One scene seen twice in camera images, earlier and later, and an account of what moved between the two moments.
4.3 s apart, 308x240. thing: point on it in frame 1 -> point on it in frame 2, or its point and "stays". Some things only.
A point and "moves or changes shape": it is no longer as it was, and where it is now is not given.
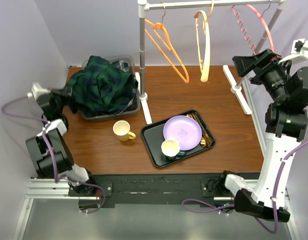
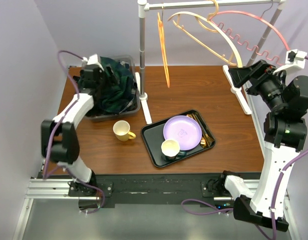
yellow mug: (120, 129) stays
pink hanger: (253, 46) moves or changes shape
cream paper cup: (170, 147) stays
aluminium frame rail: (43, 189) stays
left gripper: (65, 92) -> (112, 76)
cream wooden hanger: (204, 67) -> (208, 19)
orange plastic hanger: (161, 25) moves or changes shape
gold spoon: (203, 141) stays
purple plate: (185, 129) stays
